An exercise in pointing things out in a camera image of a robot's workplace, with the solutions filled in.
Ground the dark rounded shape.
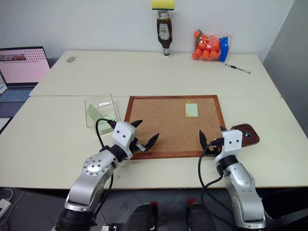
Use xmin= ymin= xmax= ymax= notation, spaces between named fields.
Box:
xmin=125 ymin=201 xmax=160 ymax=231
xmin=186 ymin=198 xmax=218 ymax=231

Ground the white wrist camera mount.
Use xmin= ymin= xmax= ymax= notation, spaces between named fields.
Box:
xmin=221 ymin=129 xmax=243 ymax=160
xmin=111 ymin=121 xmax=138 ymax=160

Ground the brown sauce squeeze bottle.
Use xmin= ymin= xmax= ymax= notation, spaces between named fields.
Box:
xmin=156 ymin=10 xmax=174 ymax=59

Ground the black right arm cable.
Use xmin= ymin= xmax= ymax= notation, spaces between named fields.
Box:
xmin=197 ymin=138 xmax=233 ymax=231

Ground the green paper note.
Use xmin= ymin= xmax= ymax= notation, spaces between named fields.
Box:
xmin=185 ymin=103 xmax=200 ymax=118
xmin=87 ymin=103 xmax=100 ymax=121
xmin=96 ymin=117 xmax=115 ymax=135

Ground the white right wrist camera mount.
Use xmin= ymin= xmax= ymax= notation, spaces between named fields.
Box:
xmin=221 ymin=129 xmax=243 ymax=160

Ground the wood-framed cork board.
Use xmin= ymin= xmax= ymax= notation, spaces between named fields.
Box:
xmin=124 ymin=95 xmax=227 ymax=161

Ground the bag of small oranges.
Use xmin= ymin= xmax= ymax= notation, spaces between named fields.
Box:
xmin=191 ymin=28 xmax=234 ymax=63

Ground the open laptop computer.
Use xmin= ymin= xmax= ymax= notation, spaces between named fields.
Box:
xmin=0 ymin=46 xmax=51 ymax=119

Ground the clear plastic container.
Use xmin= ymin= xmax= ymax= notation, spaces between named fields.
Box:
xmin=84 ymin=93 xmax=122 ymax=128

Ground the yellow green sponge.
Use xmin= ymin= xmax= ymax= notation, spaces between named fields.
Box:
xmin=151 ymin=0 xmax=175 ymax=12

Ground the white power strip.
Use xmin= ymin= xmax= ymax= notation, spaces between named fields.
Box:
xmin=0 ymin=198 xmax=13 ymax=218

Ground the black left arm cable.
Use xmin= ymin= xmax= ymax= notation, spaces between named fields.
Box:
xmin=92 ymin=118 xmax=116 ymax=225

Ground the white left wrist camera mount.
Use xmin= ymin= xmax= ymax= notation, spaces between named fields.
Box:
xmin=111 ymin=121 xmax=138 ymax=160

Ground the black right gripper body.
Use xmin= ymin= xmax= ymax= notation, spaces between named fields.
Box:
xmin=205 ymin=139 xmax=224 ymax=157

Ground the white thin cable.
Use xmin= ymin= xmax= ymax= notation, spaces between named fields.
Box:
xmin=0 ymin=188 xmax=14 ymax=201

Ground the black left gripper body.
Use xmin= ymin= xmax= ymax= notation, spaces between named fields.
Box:
xmin=129 ymin=136 xmax=148 ymax=154

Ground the black and white pen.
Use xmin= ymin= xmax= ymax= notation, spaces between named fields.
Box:
xmin=225 ymin=63 xmax=251 ymax=74

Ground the brown wooden tray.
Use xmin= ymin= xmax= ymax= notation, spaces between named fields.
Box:
xmin=230 ymin=123 xmax=261 ymax=148

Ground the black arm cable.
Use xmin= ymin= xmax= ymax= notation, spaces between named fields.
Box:
xmin=197 ymin=138 xmax=233 ymax=231
xmin=92 ymin=118 xmax=116 ymax=225

